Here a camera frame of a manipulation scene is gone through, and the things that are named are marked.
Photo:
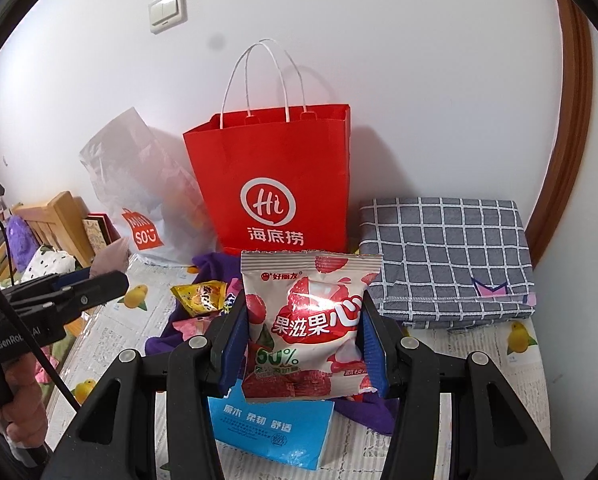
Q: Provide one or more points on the white red jelly packet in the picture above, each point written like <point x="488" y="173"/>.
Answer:
<point x="309" y="320"/>

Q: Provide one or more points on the person's left hand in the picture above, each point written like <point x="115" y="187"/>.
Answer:
<point x="26" y="400"/>

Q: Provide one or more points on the purple plush toy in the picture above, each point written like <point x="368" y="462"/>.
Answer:
<point x="21" y="240"/>

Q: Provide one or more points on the purple towel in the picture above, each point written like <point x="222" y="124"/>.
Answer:
<point x="364" y="415"/>

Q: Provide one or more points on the white light switch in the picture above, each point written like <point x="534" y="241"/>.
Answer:
<point x="167" y="10"/>

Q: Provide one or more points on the white plastic bag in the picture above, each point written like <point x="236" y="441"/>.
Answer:
<point x="134" y="185"/>

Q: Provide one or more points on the mauve snack packet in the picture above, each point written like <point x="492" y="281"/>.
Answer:
<point x="111" y="257"/>

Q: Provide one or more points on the white spotted pillow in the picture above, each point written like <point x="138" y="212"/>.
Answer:
<point x="49" y="262"/>

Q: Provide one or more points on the pink yellow chip packet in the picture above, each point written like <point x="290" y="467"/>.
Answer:
<point x="191" y="327"/>

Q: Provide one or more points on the yellow triangular snack packet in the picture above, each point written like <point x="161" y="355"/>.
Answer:
<point x="199" y="299"/>

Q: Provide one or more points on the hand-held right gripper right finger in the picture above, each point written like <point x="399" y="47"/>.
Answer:
<point x="374" y="355"/>

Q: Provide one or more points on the fruit print tablecloth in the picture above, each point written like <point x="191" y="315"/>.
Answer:
<point x="479" y="385"/>

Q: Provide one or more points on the wooden door frame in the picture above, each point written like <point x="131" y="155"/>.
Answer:
<point x="569" y="110"/>

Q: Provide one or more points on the blue tissue pack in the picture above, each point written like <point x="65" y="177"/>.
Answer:
<point x="274" y="430"/>

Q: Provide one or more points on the grey checked folded cloth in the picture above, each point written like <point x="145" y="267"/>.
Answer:
<point x="444" y="260"/>

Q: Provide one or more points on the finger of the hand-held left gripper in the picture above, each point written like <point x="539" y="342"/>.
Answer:
<point x="54" y="282"/>
<point x="94" y="287"/>

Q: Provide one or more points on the wooden headboard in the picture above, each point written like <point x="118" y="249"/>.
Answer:
<point x="54" y="215"/>

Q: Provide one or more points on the brown patterned box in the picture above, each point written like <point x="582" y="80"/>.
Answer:
<point x="99" y="232"/>

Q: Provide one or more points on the red paper bag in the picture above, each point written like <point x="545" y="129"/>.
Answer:
<point x="269" y="185"/>

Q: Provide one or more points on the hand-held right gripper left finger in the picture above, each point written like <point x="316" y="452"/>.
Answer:
<point x="231" y="355"/>

